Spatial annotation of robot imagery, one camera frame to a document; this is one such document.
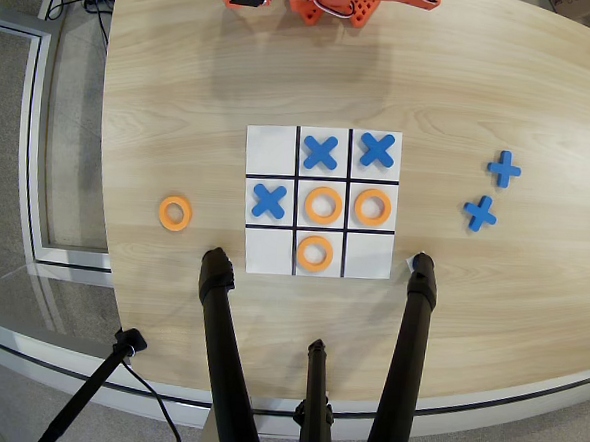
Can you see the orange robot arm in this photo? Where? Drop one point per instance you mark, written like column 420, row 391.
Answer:
column 308, row 9

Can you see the white tic-tac-toe grid sheet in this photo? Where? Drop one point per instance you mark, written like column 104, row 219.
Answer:
column 272, row 149

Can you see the blue foam cross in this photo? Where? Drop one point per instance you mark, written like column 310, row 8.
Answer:
column 378, row 150
column 269, row 201
column 320, row 152
column 504, row 168
column 480, row 213

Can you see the black tripod leg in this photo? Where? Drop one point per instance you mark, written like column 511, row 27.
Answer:
column 222, row 352
column 406, row 363

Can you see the black tripod centre column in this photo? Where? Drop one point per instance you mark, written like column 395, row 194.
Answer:
column 315, row 407

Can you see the thin black stand pole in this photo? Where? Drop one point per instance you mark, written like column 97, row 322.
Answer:
column 89, row 389

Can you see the grey metal partition frame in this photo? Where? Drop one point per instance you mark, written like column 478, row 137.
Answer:
column 33, row 165

